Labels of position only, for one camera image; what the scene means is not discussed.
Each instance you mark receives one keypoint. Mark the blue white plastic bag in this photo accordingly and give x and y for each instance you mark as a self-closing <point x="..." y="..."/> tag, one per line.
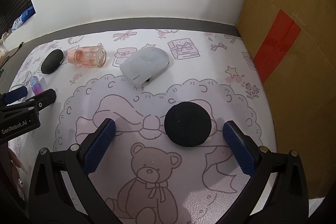
<point x="25" y="16"/>

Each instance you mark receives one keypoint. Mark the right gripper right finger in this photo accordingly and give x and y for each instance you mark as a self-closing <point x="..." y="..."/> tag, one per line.
<point x="276" y="191"/>

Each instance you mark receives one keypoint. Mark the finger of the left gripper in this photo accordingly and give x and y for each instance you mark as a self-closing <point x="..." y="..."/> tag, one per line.
<point x="14" y="95"/>
<point x="42" y="100"/>

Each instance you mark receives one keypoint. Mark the translucent white computer mouse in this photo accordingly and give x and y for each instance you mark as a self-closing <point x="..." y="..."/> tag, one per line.
<point x="144" y="65"/>

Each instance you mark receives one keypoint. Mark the patterned white pink table mat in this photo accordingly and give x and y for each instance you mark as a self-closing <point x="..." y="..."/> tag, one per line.
<point x="144" y="177"/>

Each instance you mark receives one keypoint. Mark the brown cardboard box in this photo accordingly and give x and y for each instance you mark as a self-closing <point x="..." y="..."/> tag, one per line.
<point x="292" y="44"/>

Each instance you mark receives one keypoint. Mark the small black round puff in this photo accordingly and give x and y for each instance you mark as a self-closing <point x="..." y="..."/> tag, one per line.
<point x="187" y="124"/>

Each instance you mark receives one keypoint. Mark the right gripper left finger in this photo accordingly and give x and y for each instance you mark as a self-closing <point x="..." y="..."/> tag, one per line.
<point x="60" y="188"/>

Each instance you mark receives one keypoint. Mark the large black round puff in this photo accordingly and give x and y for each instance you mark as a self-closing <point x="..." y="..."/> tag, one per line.
<point x="52" y="62"/>

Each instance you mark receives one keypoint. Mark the blue pink tube bottle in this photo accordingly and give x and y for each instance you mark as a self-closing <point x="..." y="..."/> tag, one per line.
<point x="35" y="85"/>

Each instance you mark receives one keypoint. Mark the clear bottle with pink cap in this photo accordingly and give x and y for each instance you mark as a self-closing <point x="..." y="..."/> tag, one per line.
<point x="88" y="57"/>

